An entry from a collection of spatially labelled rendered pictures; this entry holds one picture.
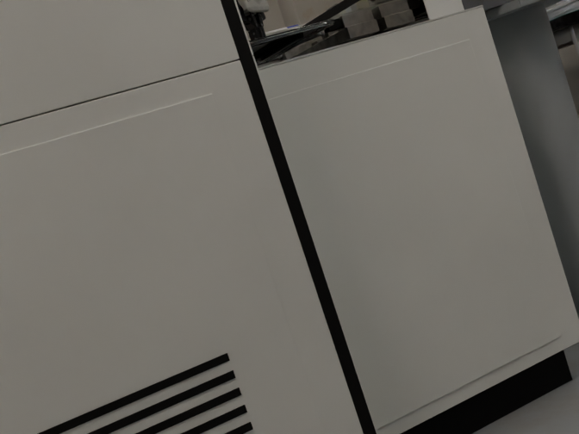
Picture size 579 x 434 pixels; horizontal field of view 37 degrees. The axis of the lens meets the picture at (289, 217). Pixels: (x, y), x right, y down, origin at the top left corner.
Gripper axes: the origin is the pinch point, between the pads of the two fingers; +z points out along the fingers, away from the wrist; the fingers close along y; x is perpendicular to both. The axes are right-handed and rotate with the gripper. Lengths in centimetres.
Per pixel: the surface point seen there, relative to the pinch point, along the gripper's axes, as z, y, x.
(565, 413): 92, -11, -45
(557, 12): 3, 297, -10
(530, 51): 22, 35, -49
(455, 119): 30.6, -3.6, -39.0
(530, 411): 92, -7, -37
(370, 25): 5.2, 12.8, -21.5
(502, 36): 16, 34, -44
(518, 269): 64, 0, -41
